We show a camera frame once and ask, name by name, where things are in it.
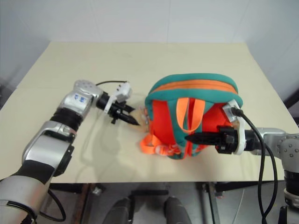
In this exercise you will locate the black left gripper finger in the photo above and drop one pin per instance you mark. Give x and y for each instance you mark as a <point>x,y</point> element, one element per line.
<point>128,119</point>
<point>128,108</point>

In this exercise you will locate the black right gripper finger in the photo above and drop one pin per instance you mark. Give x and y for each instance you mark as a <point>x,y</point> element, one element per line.
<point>208,136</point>
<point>208,142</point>

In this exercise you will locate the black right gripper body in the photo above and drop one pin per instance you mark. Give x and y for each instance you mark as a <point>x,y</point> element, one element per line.
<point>229,140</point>

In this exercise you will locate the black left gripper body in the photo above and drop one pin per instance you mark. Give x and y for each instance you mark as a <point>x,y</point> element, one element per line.
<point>115,110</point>

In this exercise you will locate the orange and green backpack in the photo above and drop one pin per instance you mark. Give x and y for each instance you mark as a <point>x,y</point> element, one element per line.
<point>168,112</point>

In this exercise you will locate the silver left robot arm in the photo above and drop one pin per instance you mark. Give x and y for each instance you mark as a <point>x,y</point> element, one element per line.
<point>44,149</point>

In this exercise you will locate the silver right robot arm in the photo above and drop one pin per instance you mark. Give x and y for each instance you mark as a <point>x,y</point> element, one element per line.
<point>285,144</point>

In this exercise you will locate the beige plush toy pendant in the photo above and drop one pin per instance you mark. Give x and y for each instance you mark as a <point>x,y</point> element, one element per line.
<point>142,119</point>

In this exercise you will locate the dark metal table leg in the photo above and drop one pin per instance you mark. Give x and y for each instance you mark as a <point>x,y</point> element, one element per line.
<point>85,203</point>
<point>211,205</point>

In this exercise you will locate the dark rounded shape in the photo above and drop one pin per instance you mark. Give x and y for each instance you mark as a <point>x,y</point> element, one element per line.
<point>123,210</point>
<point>176,210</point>

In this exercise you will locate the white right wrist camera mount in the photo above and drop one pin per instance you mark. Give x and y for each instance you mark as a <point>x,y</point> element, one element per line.
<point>240,142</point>

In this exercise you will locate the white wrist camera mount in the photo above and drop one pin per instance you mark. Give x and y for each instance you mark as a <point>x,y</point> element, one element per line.
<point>122,92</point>
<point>240,142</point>

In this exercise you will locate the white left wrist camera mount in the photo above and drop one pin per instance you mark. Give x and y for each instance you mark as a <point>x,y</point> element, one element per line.
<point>122,92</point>

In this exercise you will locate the small white bracket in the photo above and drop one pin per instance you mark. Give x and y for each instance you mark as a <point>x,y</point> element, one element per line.
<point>97,190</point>

